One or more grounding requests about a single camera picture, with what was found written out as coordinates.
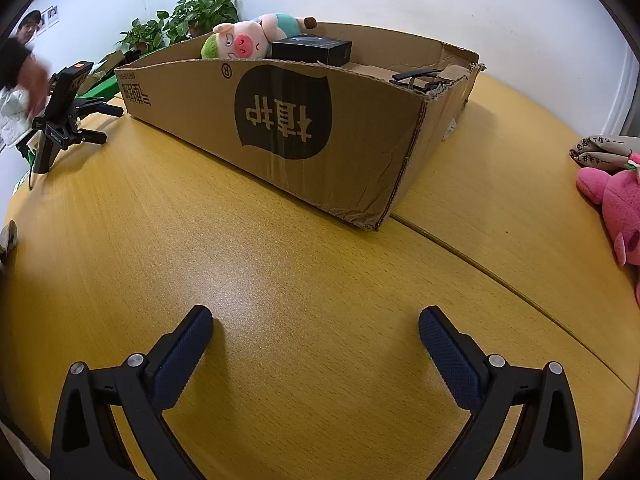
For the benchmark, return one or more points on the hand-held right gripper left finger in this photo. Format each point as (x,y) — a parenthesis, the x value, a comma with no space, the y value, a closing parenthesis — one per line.
(182,350)

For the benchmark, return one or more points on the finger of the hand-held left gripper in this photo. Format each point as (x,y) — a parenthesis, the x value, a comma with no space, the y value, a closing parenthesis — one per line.
(92,136)
(100,104)

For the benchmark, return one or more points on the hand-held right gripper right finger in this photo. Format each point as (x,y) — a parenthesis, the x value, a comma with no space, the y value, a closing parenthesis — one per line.
(447,355)

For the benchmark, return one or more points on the large cardboard box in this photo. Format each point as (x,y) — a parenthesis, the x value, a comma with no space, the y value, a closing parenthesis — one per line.
(350,160)

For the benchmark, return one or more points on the person's left hand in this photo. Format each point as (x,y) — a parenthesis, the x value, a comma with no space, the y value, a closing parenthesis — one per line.
(31,85)

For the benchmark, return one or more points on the small cardboard box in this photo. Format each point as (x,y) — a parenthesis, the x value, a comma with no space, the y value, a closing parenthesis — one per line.
(107,62)

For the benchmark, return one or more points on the small potted plant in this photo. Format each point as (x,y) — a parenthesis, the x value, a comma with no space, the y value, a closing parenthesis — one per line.
(142,35)

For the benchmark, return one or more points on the large potted plant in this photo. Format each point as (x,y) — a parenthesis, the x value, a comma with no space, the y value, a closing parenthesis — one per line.
(205,7)

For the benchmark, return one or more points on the pig plush toy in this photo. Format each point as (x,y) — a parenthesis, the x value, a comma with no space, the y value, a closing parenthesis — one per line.
(240,40)

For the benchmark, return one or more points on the black rectangular box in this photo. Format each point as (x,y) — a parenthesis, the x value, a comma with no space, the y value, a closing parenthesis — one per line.
(310,50)

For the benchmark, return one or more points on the pink plush toy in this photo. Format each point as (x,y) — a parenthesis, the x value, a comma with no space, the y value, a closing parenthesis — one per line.
(620,200)

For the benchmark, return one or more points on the black eyeglasses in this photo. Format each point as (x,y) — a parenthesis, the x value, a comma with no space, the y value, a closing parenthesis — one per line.
(405,78)

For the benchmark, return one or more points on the wall photos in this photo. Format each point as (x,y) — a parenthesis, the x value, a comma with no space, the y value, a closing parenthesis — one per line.
(50,17)

